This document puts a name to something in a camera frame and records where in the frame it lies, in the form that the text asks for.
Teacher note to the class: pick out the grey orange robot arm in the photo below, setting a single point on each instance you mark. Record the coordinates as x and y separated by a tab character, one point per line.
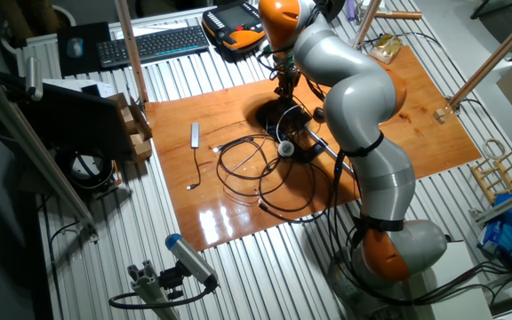
358	102

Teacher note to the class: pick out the white round USB device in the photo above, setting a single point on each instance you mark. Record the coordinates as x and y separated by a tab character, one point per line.
285	148

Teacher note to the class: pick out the wooden dowel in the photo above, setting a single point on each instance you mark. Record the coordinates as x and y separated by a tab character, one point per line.
402	15

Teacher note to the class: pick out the wooden board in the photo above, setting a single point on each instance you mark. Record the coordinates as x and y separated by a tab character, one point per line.
220	102

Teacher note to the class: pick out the black round spool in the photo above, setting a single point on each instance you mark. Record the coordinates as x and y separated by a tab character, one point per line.
105	178

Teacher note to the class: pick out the grey computer mouse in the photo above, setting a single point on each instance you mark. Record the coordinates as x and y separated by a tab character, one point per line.
74	46

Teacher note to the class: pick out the small wooden block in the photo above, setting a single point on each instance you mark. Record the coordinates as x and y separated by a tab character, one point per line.
439	116

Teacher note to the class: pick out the black mouse pad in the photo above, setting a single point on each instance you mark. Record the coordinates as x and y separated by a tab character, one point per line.
91	33

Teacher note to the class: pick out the grey camera with blue cap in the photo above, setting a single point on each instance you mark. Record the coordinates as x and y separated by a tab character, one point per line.
189	258

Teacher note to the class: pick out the wooden frame post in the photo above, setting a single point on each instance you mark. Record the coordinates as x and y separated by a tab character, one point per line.
505	44
131	53
367	20

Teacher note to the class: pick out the black metal C-clamp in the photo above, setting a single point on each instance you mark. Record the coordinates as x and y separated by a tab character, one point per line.
262	117

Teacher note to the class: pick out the black keyboard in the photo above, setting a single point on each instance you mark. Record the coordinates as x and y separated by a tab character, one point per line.
149	44

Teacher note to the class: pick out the silver camera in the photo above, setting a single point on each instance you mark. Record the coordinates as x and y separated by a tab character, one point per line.
34	77

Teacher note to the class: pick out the aluminium extrusion mount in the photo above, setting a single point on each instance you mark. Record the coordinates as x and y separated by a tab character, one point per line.
149	289

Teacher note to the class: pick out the white pedestal box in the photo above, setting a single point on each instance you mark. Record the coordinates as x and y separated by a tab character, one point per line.
469	249

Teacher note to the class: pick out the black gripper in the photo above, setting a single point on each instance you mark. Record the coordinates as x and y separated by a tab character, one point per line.
288	77

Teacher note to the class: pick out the aluminium profile bar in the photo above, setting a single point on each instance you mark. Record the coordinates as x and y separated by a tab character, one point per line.
38	155
505	202

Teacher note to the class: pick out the black monitor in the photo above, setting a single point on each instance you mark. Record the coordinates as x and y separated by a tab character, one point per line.
78	120

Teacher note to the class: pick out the wooden rack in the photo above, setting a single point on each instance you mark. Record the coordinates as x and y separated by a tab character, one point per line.
489	178

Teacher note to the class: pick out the gold foil bag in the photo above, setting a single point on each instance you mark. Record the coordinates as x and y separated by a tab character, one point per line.
387	46

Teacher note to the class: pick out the slim grey USB hub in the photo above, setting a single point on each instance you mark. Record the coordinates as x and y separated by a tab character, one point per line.
195	135

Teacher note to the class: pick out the orange black teach pendant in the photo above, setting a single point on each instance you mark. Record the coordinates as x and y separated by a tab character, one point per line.
229	20

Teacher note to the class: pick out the purple plastic tube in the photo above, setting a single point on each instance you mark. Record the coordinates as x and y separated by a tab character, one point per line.
349	11

